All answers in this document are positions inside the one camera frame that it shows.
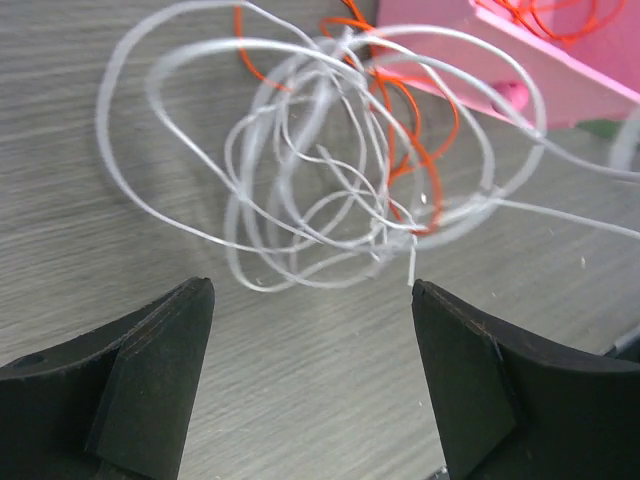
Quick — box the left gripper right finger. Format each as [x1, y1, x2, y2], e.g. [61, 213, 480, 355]
[412, 280, 639, 479]

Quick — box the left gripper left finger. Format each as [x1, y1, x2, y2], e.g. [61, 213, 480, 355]
[1, 278, 215, 479]

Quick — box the orange cable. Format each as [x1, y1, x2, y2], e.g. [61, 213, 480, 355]
[474, 0, 629, 46]
[233, 0, 461, 236]

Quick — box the green drawer box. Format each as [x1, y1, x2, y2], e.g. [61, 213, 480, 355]
[577, 119, 623, 141]

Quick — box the pink drawer box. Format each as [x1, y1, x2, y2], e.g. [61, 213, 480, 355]
[376, 1, 639, 128]

